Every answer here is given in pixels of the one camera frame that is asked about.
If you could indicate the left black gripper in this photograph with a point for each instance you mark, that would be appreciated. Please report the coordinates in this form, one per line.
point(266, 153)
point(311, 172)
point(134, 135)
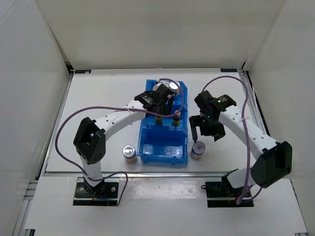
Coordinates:
point(166, 110)

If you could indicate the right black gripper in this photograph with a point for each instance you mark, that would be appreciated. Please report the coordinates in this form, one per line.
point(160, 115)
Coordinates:
point(218, 132)

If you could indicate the yellow-label brown bottle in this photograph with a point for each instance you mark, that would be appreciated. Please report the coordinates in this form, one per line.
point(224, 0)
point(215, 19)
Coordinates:
point(176, 118)
point(158, 120)

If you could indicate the tall blue-label shaker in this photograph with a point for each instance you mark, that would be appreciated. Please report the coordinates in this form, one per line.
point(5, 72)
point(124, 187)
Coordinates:
point(175, 86)

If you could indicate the short red-label jar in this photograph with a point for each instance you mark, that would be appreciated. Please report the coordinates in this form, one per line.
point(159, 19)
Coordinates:
point(197, 150)

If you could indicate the short silver-lid jar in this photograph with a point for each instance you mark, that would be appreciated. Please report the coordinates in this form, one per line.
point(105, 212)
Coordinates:
point(129, 153)

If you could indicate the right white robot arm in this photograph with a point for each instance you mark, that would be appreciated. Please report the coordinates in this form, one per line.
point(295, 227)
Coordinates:
point(273, 159)

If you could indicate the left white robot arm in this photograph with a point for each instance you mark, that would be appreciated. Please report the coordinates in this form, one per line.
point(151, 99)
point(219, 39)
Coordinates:
point(90, 139)

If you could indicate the blue three-compartment plastic bin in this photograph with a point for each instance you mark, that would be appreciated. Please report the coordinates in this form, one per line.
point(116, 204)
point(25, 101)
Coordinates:
point(163, 142)

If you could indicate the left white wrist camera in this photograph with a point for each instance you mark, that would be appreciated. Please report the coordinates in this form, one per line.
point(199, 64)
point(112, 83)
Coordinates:
point(162, 81)

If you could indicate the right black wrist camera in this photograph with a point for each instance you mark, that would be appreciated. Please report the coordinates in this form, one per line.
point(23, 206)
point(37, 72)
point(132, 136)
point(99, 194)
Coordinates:
point(203, 99)

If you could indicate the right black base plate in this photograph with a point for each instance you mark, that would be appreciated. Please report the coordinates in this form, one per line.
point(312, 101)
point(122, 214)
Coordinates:
point(219, 196)

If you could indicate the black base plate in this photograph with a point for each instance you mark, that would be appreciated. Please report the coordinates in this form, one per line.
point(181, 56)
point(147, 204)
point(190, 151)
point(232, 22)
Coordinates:
point(106, 194)
point(219, 196)

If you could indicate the front aluminium rail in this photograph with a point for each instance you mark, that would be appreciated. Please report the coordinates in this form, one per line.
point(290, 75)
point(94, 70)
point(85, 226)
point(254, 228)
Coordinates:
point(175, 174)

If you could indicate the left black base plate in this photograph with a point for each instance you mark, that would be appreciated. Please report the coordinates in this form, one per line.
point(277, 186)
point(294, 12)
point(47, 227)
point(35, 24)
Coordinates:
point(106, 194)

